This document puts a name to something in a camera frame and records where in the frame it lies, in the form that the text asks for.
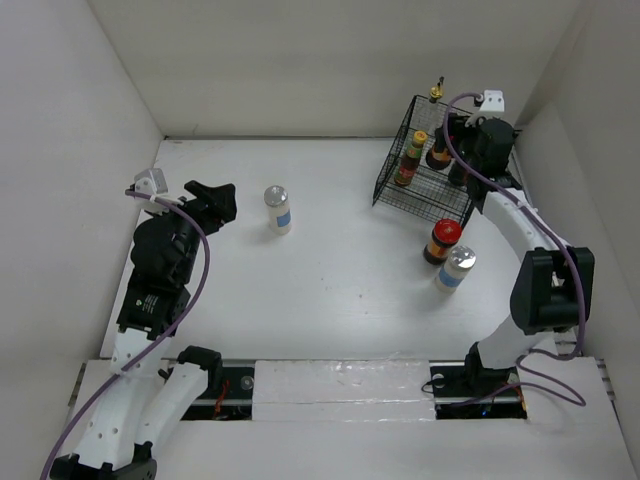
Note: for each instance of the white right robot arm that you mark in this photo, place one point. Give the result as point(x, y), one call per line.
point(553, 288)

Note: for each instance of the yellow cap sauce bottle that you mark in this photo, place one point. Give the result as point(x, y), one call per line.
point(410, 160)

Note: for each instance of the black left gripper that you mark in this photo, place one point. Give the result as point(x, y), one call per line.
point(223, 207)

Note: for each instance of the left white salt jar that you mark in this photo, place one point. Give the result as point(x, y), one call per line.
point(276, 200)

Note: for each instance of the dark soy sauce bottle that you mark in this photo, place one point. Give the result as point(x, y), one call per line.
point(458, 174)

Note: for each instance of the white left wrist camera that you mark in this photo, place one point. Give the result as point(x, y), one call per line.
point(150, 182)

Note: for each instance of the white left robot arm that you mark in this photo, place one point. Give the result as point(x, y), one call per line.
point(117, 433)

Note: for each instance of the red lid jar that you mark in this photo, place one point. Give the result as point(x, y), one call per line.
point(444, 236)
point(438, 157)

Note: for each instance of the white salt jar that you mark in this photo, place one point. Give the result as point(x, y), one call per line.
point(276, 200)
point(455, 269)

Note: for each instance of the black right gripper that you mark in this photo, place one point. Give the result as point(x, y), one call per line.
point(457, 126)

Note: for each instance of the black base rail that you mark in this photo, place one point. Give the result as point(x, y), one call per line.
point(230, 397)

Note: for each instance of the black wire rack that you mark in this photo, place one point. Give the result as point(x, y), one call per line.
point(430, 195)

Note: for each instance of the right white salt jar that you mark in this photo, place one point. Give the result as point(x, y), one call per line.
point(455, 269)

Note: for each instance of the clear glass oil bottle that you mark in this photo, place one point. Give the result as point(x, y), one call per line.
point(432, 106)

